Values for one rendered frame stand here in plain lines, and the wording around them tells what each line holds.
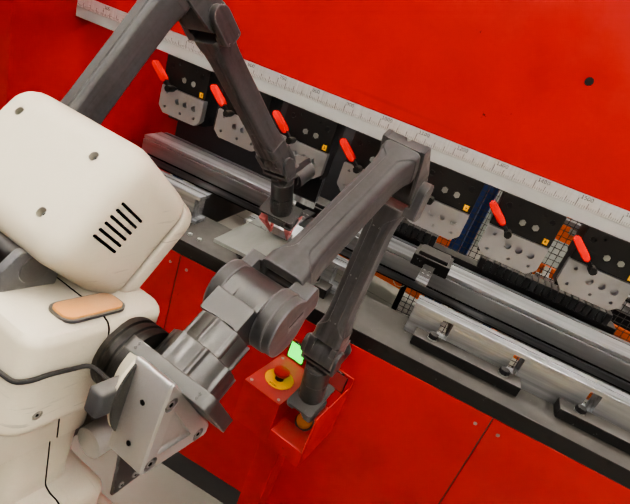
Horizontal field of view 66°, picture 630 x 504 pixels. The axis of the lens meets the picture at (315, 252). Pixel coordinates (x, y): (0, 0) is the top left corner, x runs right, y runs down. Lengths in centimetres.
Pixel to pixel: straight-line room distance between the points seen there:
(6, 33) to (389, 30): 103
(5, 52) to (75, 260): 122
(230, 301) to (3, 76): 128
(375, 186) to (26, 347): 46
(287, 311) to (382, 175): 27
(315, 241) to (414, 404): 85
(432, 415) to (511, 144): 72
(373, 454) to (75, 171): 121
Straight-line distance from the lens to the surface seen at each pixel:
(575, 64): 125
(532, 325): 166
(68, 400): 58
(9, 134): 61
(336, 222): 64
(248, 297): 56
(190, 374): 51
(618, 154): 127
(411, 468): 152
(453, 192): 127
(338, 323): 95
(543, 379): 145
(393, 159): 75
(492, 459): 145
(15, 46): 169
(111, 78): 86
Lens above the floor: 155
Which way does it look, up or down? 24 degrees down
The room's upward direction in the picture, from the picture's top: 20 degrees clockwise
